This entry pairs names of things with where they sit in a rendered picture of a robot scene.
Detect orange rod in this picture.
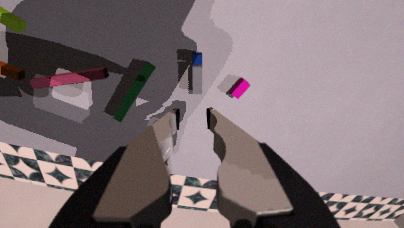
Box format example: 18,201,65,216
0,61,25,81

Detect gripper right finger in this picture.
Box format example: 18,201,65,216
206,107,341,228

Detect lime green rod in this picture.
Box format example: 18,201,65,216
0,6,26,32

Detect magenta rectangular block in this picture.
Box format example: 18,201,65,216
230,77,250,99

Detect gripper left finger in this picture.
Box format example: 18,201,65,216
48,108,180,228

